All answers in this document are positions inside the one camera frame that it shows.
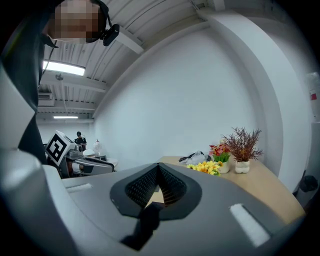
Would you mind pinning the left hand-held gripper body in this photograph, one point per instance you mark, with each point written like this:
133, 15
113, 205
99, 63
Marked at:
56, 147

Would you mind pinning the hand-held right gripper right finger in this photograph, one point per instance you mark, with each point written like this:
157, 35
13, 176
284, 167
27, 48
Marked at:
212, 200

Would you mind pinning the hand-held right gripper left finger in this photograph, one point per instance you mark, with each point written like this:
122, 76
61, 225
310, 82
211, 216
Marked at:
95, 200

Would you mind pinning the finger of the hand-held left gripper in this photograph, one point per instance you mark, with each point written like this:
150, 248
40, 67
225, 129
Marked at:
97, 168
100, 161

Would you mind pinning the narrow ceiling light strip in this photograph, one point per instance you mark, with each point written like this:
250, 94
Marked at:
65, 117

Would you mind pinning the yellow sunflower bunch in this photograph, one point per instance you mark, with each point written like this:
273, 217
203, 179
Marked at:
206, 167

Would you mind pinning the colourful flowers in white pot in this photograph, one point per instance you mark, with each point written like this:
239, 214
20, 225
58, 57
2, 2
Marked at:
221, 155

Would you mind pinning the crumpled clear plastic bag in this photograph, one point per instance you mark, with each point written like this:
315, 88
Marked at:
196, 157

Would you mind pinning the ceiling air conditioner unit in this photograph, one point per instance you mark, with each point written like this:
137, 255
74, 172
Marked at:
45, 99

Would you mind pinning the red-brown plant in white pot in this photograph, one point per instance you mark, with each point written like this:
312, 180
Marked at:
243, 147

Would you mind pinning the large rectangular ceiling light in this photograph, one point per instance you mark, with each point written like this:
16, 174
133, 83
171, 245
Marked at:
63, 68

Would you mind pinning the person's dark clothed torso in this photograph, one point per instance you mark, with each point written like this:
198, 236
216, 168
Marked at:
22, 75

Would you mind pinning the bin with black bag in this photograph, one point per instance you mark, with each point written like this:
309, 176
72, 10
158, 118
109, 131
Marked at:
308, 186

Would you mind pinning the white water dispenser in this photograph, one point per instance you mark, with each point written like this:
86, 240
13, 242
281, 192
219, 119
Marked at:
315, 150

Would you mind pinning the person's head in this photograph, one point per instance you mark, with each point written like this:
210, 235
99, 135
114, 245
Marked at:
77, 20

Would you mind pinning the clear water dispenser bottle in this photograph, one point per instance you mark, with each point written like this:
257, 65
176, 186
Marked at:
313, 95

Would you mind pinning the black head-mounted camera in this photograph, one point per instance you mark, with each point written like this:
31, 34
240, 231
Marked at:
111, 35

